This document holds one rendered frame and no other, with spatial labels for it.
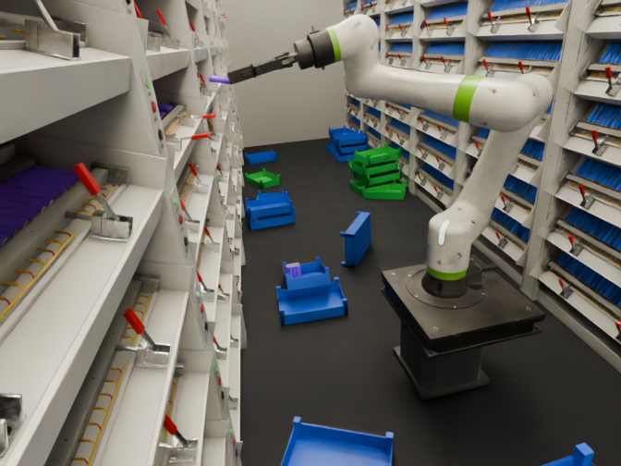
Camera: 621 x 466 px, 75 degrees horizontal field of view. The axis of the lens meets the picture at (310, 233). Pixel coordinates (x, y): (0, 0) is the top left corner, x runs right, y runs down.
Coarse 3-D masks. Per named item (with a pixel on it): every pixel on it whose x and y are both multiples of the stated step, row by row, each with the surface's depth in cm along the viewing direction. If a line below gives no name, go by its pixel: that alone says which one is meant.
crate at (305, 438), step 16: (304, 432) 127; (320, 432) 125; (336, 432) 123; (352, 432) 121; (288, 448) 119; (304, 448) 123; (320, 448) 123; (336, 448) 122; (352, 448) 122; (368, 448) 122; (384, 448) 121; (288, 464) 119; (304, 464) 119; (320, 464) 118; (336, 464) 118; (352, 464) 118; (368, 464) 117; (384, 464) 117
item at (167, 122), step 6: (174, 108) 114; (180, 108) 117; (168, 114) 105; (174, 114) 107; (162, 120) 97; (168, 120) 98; (174, 120) 105; (168, 126) 97; (174, 126) 100; (168, 132) 93; (174, 132) 95
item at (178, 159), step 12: (156, 96) 121; (168, 96) 122; (180, 96) 123; (192, 108) 124; (180, 132) 100; (192, 132) 103; (168, 144) 70; (192, 144) 104; (180, 156) 82; (180, 168) 84
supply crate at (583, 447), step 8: (576, 448) 68; (584, 448) 67; (568, 456) 69; (576, 456) 68; (584, 456) 66; (592, 456) 67; (544, 464) 68; (552, 464) 68; (560, 464) 68; (568, 464) 69; (576, 464) 68; (584, 464) 67; (592, 464) 67
